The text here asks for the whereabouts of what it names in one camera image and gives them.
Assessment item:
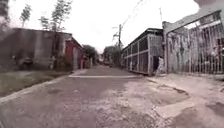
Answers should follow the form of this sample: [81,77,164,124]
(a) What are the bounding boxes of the dark trees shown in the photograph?
[82,44,123,67]

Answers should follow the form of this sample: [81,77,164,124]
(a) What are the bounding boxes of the grey fenced building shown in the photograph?
[120,27,164,76]

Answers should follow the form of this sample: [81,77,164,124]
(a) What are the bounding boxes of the utility pole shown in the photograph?
[112,23,124,49]

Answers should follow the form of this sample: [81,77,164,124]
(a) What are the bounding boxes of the grey concrete road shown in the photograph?
[0,64,224,128]

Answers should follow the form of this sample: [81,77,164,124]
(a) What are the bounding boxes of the red building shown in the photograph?
[64,37,88,71]

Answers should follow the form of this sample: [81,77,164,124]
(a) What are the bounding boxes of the tall leafy tree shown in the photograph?
[39,0,74,33]

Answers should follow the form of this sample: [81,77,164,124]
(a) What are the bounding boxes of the pale concrete kerb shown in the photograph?
[0,73,76,105]

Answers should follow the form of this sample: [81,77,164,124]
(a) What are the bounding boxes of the grey metal bar gate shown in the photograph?
[162,6,224,76]

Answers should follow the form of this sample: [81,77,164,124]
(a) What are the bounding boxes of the grass strip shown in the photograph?
[0,69,73,98]

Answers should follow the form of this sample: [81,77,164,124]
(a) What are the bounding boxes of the thin tall tree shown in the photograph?
[18,3,33,28]

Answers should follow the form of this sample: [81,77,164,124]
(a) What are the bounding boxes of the overhead wires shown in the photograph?
[119,0,148,29]

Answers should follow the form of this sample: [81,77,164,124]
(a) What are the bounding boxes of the grey concrete wall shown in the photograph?
[0,27,73,72]

